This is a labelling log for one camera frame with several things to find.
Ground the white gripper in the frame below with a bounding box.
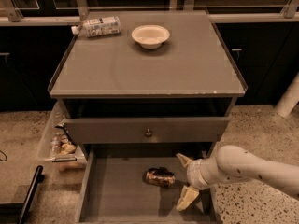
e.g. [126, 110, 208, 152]
[176, 153, 209, 211]

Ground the orange soda can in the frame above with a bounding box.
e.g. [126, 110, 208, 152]
[144, 167, 176, 188]

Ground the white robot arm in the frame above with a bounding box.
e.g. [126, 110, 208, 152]
[176, 146, 299, 211]

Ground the grey top drawer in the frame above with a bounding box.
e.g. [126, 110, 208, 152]
[64, 117, 229, 144]

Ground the round metal drawer knob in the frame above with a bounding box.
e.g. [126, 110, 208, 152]
[145, 129, 153, 137]

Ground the open grey middle drawer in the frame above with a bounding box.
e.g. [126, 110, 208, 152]
[75, 145, 222, 224]

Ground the grey drawer cabinet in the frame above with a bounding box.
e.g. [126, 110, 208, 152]
[49, 11, 247, 158]

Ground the white paper bowl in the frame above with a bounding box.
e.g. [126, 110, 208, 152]
[131, 25, 170, 49]

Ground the white labelled plastic bottle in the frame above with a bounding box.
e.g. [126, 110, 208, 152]
[71, 16, 121, 38]

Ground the black bar handle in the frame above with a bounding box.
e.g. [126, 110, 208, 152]
[17, 165, 45, 224]

